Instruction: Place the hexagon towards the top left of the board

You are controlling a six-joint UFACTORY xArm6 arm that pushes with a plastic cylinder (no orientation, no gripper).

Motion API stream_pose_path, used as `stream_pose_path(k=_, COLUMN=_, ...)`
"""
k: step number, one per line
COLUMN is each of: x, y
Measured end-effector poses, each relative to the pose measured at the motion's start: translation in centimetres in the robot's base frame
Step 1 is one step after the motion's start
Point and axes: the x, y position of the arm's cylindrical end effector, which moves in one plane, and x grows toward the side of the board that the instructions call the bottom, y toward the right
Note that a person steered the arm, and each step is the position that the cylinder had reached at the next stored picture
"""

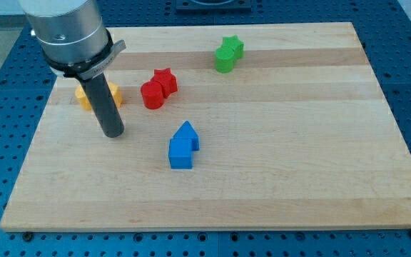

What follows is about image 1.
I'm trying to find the green star block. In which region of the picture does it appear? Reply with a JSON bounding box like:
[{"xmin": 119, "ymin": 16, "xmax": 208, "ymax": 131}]
[{"xmin": 222, "ymin": 35, "xmax": 244, "ymax": 60}]

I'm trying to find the wooden board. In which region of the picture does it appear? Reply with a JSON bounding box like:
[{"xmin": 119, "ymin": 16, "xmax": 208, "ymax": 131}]
[{"xmin": 0, "ymin": 22, "xmax": 411, "ymax": 232}]

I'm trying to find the blue cube block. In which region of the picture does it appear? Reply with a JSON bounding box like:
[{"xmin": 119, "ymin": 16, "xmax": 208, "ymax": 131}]
[{"xmin": 168, "ymin": 138, "xmax": 193, "ymax": 169}]

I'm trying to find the yellow hexagon block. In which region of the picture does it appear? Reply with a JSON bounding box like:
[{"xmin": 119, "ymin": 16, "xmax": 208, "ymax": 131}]
[{"xmin": 108, "ymin": 82, "xmax": 123, "ymax": 109}]

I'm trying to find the yellow block behind rod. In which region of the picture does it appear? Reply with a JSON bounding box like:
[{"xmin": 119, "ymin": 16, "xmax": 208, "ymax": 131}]
[{"xmin": 74, "ymin": 85, "xmax": 92, "ymax": 111}]

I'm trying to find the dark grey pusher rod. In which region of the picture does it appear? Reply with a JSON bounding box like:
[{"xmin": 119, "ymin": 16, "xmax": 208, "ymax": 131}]
[{"xmin": 80, "ymin": 74, "xmax": 124, "ymax": 138}]

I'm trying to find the blue triangle block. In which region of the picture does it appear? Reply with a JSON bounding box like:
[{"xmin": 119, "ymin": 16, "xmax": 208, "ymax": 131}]
[{"xmin": 173, "ymin": 121, "xmax": 200, "ymax": 151}]

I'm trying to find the red star block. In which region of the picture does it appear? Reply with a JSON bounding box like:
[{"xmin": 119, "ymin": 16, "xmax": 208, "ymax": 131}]
[{"xmin": 151, "ymin": 68, "xmax": 178, "ymax": 99}]

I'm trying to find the green cylinder block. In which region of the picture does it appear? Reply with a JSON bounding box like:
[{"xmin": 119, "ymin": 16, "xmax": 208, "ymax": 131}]
[{"xmin": 215, "ymin": 46, "xmax": 235, "ymax": 73}]

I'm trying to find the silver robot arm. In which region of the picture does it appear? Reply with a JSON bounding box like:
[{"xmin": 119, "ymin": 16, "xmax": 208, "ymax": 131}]
[{"xmin": 19, "ymin": 0, "xmax": 126, "ymax": 138}]

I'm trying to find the red cylinder block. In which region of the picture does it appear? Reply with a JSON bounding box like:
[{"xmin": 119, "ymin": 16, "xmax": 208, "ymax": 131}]
[{"xmin": 141, "ymin": 81, "xmax": 164, "ymax": 109}]

